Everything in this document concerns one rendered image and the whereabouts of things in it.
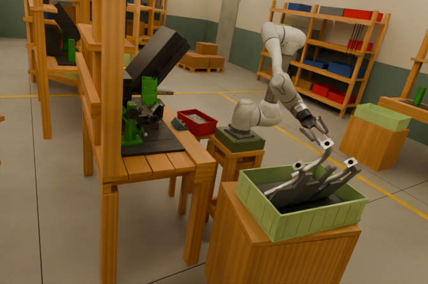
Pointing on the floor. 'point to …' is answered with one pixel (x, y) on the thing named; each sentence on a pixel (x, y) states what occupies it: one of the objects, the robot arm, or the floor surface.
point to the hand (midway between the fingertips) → (325, 142)
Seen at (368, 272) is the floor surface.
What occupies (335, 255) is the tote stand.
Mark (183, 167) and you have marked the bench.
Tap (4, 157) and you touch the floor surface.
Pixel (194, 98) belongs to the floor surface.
